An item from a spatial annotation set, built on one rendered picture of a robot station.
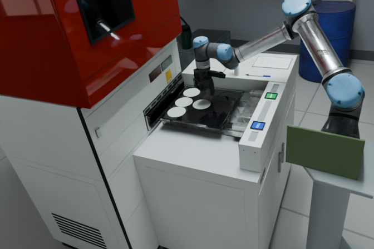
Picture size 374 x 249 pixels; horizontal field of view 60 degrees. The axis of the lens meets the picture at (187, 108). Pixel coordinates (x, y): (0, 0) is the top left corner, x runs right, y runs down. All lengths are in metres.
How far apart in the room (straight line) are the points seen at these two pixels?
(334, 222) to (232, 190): 0.52
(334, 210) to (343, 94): 0.59
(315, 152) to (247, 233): 0.53
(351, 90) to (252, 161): 0.47
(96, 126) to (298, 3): 0.98
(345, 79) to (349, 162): 0.33
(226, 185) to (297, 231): 0.92
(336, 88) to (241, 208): 0.66
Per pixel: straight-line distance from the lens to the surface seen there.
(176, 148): 1.60
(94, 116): 1.36
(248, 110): 1.70
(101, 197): 1.66
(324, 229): 1.77
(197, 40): 1.58
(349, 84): 1.31
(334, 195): 1.59
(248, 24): 4.57
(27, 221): 2.80
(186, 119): 1.65
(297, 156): 1.45
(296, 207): 2.40
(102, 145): 1.43
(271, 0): 4.37
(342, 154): 1.39
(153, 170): 1.62
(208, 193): 1.55
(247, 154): 1.38
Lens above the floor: 1.82
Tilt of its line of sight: 32 degrees down
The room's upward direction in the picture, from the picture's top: 9 degrees counter-clockwise
